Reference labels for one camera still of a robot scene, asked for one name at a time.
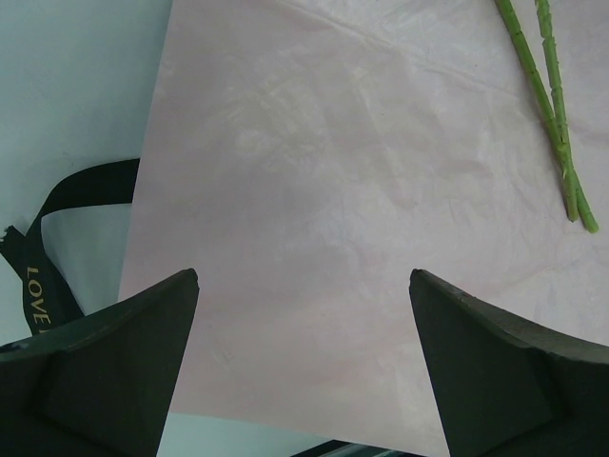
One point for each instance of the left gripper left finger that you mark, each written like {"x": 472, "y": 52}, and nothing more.
{"x": 101, "y": 385}

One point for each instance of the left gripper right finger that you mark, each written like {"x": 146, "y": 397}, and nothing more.
{"x": 504, "y": 385}

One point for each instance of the black ribbon gold lettering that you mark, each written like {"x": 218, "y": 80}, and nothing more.
{"x": 48, "y": 301}

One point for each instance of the pink tissue paper sheet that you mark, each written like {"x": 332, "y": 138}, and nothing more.
{"x": 305, "y": 156}

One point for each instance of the pink rose stem two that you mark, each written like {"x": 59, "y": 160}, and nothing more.
{"x": 562, "y": 135}

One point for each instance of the pink rose stem one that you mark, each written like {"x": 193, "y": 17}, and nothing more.
{"x": 543, "y": 99}

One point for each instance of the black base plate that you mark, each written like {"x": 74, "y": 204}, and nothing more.
{"x": 339, "y": 448}

